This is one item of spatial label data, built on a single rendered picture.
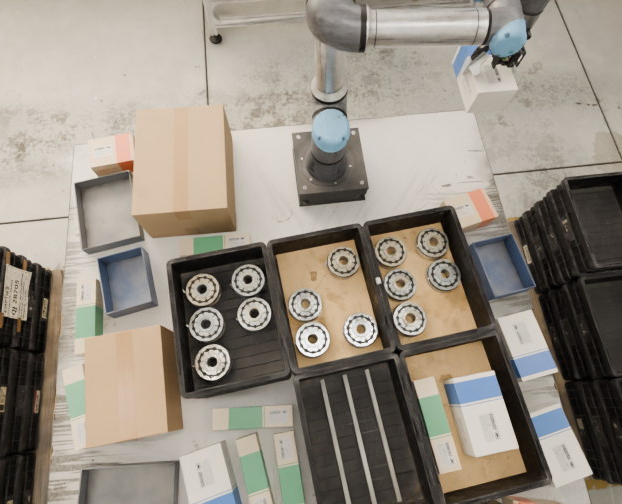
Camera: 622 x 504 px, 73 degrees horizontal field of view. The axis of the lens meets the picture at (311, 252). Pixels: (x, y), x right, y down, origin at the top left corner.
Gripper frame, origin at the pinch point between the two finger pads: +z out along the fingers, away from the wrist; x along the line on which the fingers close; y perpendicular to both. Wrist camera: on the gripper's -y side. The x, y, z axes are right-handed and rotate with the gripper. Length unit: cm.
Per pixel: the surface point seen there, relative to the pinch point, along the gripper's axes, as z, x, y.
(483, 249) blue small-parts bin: 41, 5, 44
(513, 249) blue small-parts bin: 37, 14, 46
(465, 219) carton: 33.6, -1.8, 34.3
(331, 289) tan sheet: 28, -53, 55
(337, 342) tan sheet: 28, -53, 72
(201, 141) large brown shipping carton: 22, -90, 1
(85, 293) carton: 35, -132, 45
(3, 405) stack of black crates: 72, -178, 75
